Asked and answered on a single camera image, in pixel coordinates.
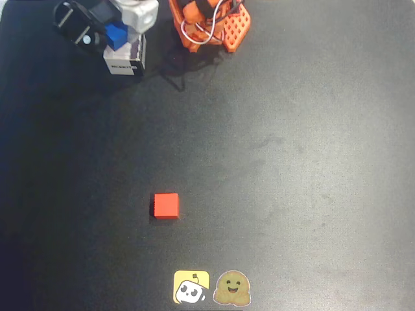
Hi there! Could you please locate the blue cube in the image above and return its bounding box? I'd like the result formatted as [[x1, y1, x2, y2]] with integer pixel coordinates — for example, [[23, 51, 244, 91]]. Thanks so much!
[[104, 22, 128, 52]]

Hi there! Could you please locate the white cardboard box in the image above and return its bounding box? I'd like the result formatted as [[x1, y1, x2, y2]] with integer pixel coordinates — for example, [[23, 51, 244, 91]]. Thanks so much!
[[102, 34, 147, 76]]

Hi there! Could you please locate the red cube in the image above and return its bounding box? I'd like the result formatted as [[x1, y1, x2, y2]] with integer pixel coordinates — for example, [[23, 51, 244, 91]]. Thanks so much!
[[149, 192, 180, 220]]

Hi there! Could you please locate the black webcam on gripper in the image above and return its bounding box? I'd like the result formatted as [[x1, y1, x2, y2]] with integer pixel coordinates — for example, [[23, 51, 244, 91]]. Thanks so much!
[[53, 0, 110, 57]]

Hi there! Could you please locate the black table mat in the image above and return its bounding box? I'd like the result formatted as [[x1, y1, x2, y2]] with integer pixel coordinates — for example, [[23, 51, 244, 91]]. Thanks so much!
[[0, 0, 415, 311]]

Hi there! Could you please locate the yellow robot sticker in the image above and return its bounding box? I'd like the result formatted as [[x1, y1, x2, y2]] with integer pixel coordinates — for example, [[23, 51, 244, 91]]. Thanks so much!
[[173, 270, 211, 305]]

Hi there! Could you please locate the hugging face emoji sticker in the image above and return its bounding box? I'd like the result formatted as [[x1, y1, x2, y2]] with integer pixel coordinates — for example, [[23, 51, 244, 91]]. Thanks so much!
[[212, 270, 252, 306]]

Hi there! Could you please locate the white servo wire at base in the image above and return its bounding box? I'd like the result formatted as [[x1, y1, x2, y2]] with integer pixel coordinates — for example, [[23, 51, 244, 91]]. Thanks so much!
[[180, 0, 226, 45]]

